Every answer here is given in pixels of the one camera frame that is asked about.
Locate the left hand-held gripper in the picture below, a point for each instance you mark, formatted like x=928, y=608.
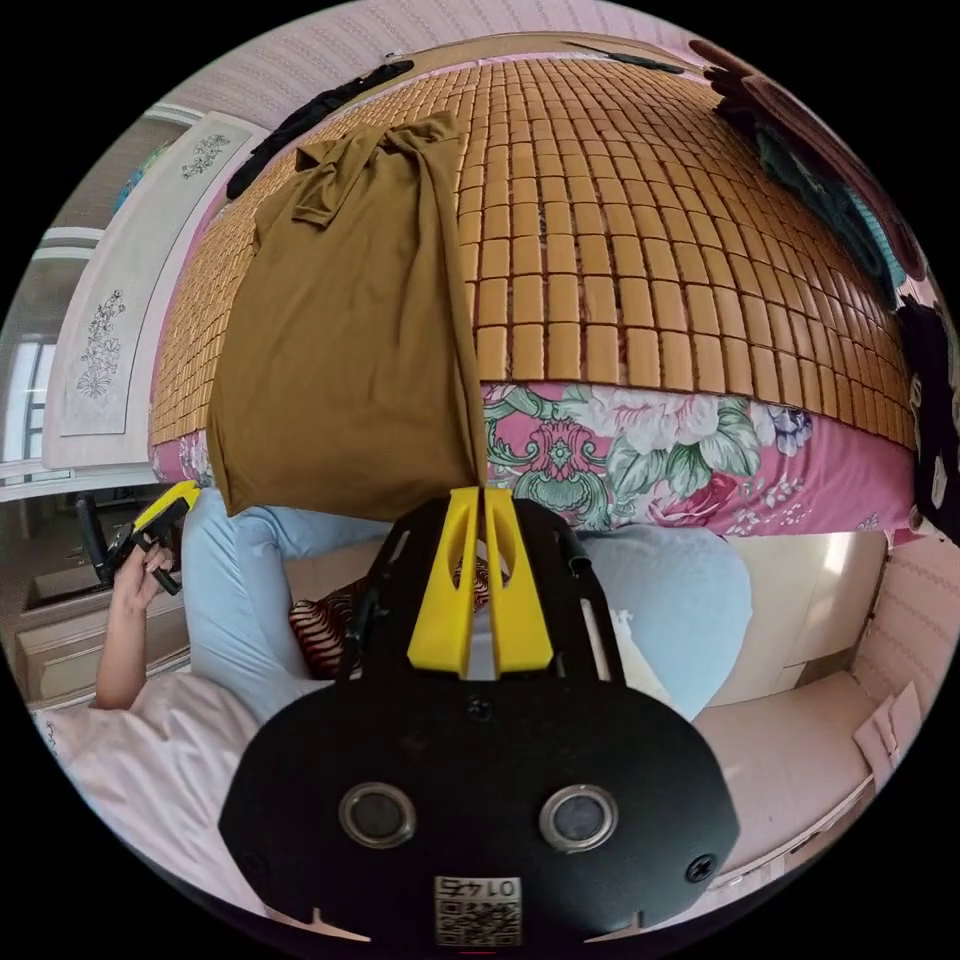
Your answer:
x=120, y=551

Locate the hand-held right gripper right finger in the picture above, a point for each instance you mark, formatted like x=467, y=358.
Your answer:
x=521, y=615

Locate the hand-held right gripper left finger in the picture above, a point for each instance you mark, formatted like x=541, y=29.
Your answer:
x=439, y=600

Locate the dark yellow long sleeve shirt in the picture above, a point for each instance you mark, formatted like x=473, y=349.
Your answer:
x=337, y=360

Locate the person's left forearm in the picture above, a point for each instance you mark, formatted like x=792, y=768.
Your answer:
x=124, y=660

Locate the long black garment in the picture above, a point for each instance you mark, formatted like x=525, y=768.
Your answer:
x=300, y=127

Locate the person's left hand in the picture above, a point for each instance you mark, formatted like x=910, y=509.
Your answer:
x=139, y=585

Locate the person's body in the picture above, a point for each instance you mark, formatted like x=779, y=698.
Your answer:
x=225, y=600

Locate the window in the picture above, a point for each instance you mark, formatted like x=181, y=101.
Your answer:
x=30, y=405

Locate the white cupboard with flower drawings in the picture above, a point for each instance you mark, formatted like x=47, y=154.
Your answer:
x=142, y=300

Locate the bed with woven mat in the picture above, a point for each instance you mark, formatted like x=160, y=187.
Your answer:
x=637, y=225

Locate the black garment with prints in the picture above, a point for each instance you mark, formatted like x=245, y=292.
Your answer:
x=930, y=390

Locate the pile of clothes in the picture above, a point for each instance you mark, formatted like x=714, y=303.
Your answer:
x=825, y=172

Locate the flat black garment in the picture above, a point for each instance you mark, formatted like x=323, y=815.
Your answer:
x=622, y=56

